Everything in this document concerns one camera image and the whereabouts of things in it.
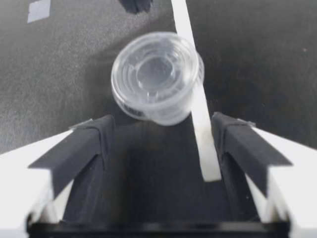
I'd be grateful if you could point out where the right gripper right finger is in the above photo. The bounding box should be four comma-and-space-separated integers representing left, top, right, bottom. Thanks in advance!
211, 111, 317, 238

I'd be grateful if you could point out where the clear plastic cup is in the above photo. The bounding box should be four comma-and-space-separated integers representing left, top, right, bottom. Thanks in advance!
110, 31, 205, 126

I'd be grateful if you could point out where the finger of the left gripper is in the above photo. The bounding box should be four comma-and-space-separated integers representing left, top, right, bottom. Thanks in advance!
118, 0, 152, 13

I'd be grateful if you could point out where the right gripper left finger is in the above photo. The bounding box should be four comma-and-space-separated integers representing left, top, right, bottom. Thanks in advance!
0, 114, 116, 238

